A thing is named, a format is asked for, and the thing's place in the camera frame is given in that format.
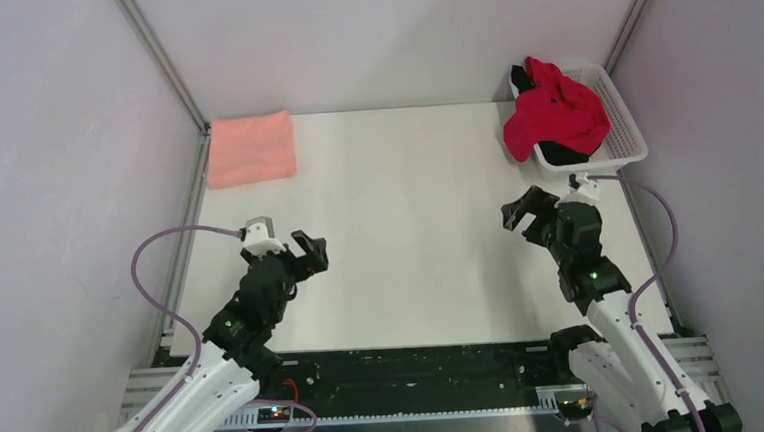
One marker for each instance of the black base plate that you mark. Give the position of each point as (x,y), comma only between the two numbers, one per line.
(419,380)

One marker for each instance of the right controller board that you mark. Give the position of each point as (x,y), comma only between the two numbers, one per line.
(571,411)

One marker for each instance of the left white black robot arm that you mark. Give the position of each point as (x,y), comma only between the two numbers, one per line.
(231,364)

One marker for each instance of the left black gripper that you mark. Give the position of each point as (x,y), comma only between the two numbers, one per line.
(315,260)

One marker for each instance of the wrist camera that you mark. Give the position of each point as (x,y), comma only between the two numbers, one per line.
(583,189)
(260,237)

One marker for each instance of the controller board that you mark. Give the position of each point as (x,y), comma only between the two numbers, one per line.
(571,411)
(274,415)

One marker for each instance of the left aluminium frame post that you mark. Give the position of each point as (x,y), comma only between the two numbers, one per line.
(150,41)

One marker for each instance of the black t shirt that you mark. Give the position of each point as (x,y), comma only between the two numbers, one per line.
(554,152)

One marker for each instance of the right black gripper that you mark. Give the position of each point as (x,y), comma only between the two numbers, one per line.
(536,202)

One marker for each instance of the white plastic basket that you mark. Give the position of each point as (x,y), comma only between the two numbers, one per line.
(624,143)

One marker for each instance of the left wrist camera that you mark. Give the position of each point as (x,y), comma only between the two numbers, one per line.
(260,237)

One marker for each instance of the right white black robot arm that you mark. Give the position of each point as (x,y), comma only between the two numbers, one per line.
(616,354)

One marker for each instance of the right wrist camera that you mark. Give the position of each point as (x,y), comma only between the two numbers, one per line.
(583,189)

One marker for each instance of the aluminium frame post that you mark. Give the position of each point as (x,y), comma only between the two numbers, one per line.
(625,33)
(150,41)

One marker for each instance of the right aluminium frame post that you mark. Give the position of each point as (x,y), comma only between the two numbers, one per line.
(625,33)

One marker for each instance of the left controller board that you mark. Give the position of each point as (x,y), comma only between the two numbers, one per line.
(274,415)

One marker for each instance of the red t shirt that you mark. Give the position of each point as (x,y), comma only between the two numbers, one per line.
(559,109)

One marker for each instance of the folded pink t shirt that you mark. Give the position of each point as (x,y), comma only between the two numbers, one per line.
(251,150)

